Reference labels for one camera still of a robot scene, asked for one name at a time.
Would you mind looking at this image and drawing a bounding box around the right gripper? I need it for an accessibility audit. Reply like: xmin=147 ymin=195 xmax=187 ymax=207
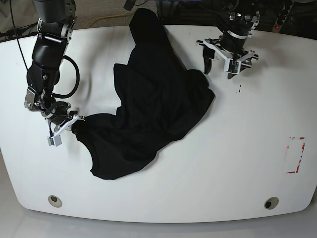
xmin=44 ymin=101 xmax=85 ymax=136

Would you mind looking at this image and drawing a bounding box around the black T-shirt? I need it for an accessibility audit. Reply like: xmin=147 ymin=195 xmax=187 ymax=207
xmin=74 ymin=8 xmax=215 ymax=180

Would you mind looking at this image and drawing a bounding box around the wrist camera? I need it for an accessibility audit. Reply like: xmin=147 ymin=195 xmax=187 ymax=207
xmin=48 ymin=135 xmax=62 ymax=147
xmin=223 ymin=59 xmax=241 ymax=74

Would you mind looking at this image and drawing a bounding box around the right table cable grommet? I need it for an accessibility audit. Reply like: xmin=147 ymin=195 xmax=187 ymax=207
xmin=264 ymin=197 xmax=279 ymax=210

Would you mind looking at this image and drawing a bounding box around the red tape rectangle marking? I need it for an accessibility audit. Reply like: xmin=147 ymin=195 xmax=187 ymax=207
xmin=284 ymin=137 xmax=306 ymax=174

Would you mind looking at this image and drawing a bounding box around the table cable grommet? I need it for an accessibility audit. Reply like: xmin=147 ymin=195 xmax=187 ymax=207
xmin=264 ymin=197 xmax=279 ymax=210
xmin=48 ymin=195 xmax=62 ymax=208

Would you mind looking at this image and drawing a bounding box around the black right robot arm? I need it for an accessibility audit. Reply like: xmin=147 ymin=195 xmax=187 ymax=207
xmin=24 ymin=0 xmax=80 ymax=138

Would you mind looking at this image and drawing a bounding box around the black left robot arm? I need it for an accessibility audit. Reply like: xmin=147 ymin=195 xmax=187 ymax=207
xmin=196 ymin=0 xmax=261 ymax=79

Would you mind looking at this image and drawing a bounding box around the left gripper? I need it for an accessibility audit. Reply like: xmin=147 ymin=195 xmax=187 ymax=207
xmin=197 ymin=31 xmax=259 ymax=79

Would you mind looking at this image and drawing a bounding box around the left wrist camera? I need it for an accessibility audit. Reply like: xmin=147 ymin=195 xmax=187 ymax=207
xmin=223 ymin=59 xmax=241 ymax=74

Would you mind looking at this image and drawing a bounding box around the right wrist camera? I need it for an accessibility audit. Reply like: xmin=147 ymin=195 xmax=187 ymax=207
xmin=48 ymin=135 xmax=62 ymax=147

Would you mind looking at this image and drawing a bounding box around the left table cable grommet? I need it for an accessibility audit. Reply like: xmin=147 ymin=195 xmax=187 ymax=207
xmin=48 ymin=195 xmax=62 ymax=208

